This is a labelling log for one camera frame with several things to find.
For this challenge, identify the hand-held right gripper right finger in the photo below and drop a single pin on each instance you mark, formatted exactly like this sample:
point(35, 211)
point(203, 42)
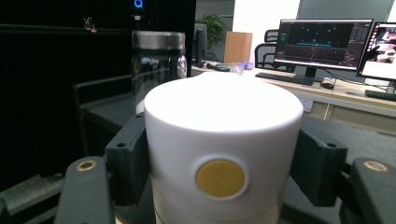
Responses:
point(320, 168)

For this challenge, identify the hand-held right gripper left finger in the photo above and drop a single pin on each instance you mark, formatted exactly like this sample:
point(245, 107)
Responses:
point(127, 161)

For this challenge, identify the black metal shelf rack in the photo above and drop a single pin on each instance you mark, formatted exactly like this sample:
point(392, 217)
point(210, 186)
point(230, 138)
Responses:
point(102, 115)

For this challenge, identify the white canister with yellow button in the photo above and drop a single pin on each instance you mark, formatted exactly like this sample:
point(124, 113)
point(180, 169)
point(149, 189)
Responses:
point(218, 124)

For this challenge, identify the glass jar with metal lid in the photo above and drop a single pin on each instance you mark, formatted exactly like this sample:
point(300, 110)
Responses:
point(155, 62)

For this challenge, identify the long beige office desk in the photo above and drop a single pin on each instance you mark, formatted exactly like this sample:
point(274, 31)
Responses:
point(342, 93)

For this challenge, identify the black keyboard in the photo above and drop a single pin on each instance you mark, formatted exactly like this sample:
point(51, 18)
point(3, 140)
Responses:
point(381, 95)
point(286, 78)

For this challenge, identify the monitor with bright screen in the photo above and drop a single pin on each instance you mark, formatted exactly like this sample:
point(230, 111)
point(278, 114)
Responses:
point(383, 62)

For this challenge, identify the small purple object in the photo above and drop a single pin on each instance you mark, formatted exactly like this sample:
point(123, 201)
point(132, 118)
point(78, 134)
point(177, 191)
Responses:
point(247, 65)

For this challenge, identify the monitor with dark graph screen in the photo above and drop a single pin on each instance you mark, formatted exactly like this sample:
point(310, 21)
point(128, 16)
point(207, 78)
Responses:
point(320, 40)

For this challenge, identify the black office chair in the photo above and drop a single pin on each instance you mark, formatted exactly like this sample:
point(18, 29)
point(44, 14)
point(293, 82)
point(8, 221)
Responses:
point(264, 51)

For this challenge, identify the clear plastic cup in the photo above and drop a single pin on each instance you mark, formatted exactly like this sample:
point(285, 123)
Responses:
point(236, 69)

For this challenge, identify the small dark device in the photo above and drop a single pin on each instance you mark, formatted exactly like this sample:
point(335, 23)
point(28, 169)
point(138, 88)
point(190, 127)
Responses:
point(219, 67)

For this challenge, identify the green potted plant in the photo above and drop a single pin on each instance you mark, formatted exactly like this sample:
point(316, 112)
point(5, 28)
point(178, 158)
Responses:
point(214, 28)

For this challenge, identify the white wall socket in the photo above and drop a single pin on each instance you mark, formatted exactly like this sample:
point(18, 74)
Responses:
point(306, 104)

